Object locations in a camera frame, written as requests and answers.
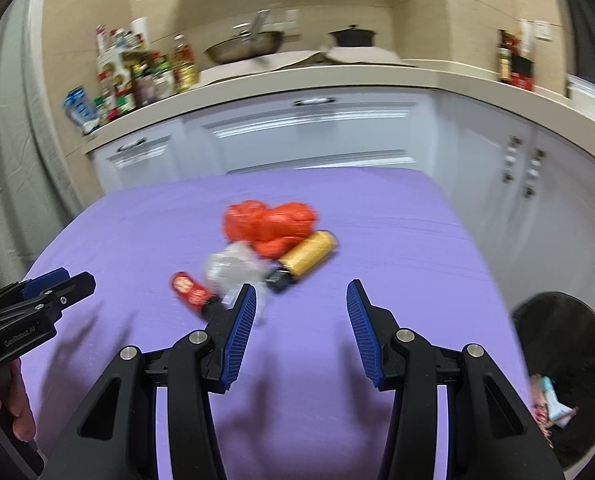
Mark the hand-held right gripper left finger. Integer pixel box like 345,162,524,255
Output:
40,282,258,480

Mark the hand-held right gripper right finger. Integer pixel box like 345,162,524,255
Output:
346,280,563,480

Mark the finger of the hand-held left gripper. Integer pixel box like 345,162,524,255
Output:
20,268,73,298
24,271,97,322

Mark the red snack can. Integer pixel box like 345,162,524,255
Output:
170,271,228,322

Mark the clear plastic wrap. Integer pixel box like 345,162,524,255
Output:
203,242,270,328

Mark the yellow bottle with black cap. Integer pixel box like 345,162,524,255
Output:
264,230,339,293

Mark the red plastic bag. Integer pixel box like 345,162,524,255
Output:
222,200,319,260

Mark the red patterned wrapper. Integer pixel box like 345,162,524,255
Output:
530,400,553,436

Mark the white tube with teal cap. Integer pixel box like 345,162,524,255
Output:
541,376,578,423

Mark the black round bin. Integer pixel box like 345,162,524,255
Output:
510,291,595,471

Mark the person's left hand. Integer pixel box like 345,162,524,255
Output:
0,360,37,442

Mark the purple tablecloth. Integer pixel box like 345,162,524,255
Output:
14,167,533,480

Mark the grey curtain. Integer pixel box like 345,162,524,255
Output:
0,0,103,301

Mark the blue snack packet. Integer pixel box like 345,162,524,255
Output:
62,86,100,133

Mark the white kitchen cabinet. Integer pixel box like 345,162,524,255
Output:
84,67,595,311

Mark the row of condiment bottles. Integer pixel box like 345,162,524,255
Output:
94,22,178,121

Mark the cooking oil bottle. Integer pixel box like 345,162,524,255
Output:
170,34,200,92

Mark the beige stove cover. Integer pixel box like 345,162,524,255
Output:
200,47,418,86

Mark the steel wok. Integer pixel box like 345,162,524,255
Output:
204,10,284,65

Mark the black cooking pot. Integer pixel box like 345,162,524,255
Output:
327,24,379,48

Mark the dark sauce bottle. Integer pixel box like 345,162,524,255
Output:
497,29,514,83

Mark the white plastic container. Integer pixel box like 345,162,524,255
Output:
566,74,595,126

